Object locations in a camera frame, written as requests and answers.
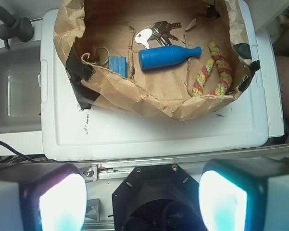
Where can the metal corner bracket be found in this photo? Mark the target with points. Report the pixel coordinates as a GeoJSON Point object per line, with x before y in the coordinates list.
{"type": "Point", "coordinates": [91, 173]}

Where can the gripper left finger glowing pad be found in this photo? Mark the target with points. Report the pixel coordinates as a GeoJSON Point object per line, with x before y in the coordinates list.
{"type": "Point", "coordinates": [42, 197]}

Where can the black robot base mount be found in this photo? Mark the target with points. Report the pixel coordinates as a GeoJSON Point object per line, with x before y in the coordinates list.
{"type": "Point", "coordinates": [157, 198]}

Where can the grey faucet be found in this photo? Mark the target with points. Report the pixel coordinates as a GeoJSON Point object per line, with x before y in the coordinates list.
{"type": "Point", "coordinates": [14, 26]}

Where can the multicolour twisted rope toy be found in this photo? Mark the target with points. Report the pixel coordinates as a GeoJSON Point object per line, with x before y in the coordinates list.
{"type": "Point", "coordinates": [217, 62]}

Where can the brown paper bag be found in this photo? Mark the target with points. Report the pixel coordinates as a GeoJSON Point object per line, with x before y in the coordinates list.
{"type": "Point", "coordinates": [88, 32]}

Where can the blue rectangular box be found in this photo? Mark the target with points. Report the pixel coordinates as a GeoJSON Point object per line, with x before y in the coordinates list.
{"type": "Point", "coordinates": [118, 64]}

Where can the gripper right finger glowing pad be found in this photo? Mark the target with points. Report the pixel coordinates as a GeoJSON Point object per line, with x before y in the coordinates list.
{"type": "Point", "coordinates": [248, 194]}

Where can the blue plastic bottle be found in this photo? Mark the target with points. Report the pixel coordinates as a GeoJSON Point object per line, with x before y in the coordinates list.
{"type": "Point", "coordinates": [165, 56]}

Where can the silver key bunch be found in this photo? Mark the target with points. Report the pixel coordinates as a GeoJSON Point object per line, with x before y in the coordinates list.
{"type": "Point", "coordinates": [159, 31]}

